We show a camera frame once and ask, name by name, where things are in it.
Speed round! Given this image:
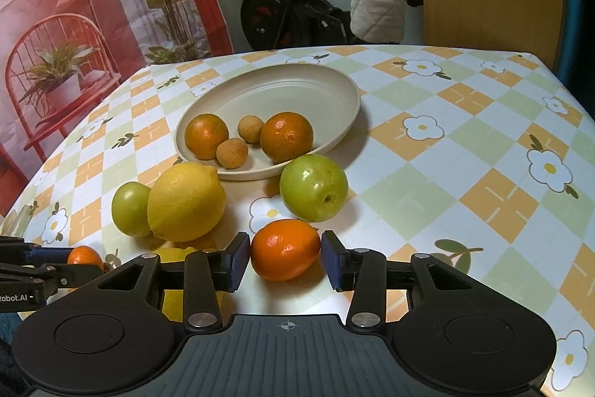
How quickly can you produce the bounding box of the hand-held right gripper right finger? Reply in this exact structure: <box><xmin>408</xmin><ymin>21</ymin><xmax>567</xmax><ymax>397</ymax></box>
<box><xmin>321</xmin><ymin>230</ymin><xmax>476</xmax><ymax>331</ymax></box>

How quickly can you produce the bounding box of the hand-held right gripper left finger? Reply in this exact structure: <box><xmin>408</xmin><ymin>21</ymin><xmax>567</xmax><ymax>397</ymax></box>
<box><xmin>94</xmin><ymin>232</ymin><xmax>252</xmax><ymax>332</ymax></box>

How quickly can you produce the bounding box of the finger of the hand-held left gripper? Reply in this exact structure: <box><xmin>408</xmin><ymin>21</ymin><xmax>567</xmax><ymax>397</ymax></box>
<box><xmin>0</xmin><ymin>237</ymin><xmax>70</xmax><ymax>268</ymax></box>
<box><xmin>0</xmin><ymin>264</ymin><xmax>105</xmax><ymax>288</ymax></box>

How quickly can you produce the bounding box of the orange tangerine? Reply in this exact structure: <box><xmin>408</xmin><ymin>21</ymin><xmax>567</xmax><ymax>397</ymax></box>
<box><xmin>184</xmin><ymin>113</ymin><xmax>230</xmax><ymax>160</ymax></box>
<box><xmin>260</xmin><ymin>111</ymin><xmax>314</xmax><ymax>163</ymax></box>
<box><xmin>250</xmin><ymin>219</ymin><xmax>322</xmax><ymax>282</ymax></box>
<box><xmin>66</xmin><ymin>245</ymin><xmax>105</xmax><ymax>272</ymax></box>

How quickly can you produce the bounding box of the yellow lemon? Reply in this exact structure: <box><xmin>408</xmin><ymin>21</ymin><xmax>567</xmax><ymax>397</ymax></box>
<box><xmin>147</xmin><ymin>161</ymin><xmax>227</xmax><ymax>243</ymax></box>
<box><xmin>151</xmin><ymin>246</ymin><xmax>226</xmax><ymax>324</ymax></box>

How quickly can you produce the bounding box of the green apple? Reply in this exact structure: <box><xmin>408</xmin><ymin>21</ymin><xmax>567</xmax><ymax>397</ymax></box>
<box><xmin>279</xmin><ymin>154</ymin><xmax>349</xmax><ymax>222</ymax></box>

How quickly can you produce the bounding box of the green plum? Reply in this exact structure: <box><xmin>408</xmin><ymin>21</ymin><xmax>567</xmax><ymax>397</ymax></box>
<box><xmin>111</xmin><ymin>182</ymin><xmax>154</xmax><ymax>238</ymax></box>

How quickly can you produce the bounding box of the brown longan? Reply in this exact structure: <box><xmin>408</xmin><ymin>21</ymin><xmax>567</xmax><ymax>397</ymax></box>
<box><xmin>237</xmin><ymin>115</ymin><xmax>266</xmax><ymax>144</ymax></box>
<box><xmin>216</xmin><ymin>137</ymin><xmax>248</xmax><ymax>170</ymax></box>

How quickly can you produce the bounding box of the beige round plate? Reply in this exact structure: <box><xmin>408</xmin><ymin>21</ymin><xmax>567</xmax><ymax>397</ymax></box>
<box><xmin>173</xmin><ymin>63</ymin><xmax>362</xmax><ymax>181</ymax></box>

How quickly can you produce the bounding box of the checkered floral tablecloth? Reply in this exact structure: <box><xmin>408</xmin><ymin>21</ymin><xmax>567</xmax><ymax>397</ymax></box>
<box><xmin>0</xmin><ymin>45</ymin><xmax>595</xmax><ymax>397</ymax></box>

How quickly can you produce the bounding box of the red printed backdrop cloth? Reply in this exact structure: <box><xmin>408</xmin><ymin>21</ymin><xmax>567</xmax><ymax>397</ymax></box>
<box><xmin>0</xmin><ymin>0</ymin><xmax>235</xmax><ymax>212</ymax></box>

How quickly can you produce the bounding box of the teal curtain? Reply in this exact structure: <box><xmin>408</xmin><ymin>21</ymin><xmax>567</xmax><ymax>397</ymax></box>
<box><xmin>553</xmin><ymin>0</ymin><xmax>595</xmax><ymax>119</ymax></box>

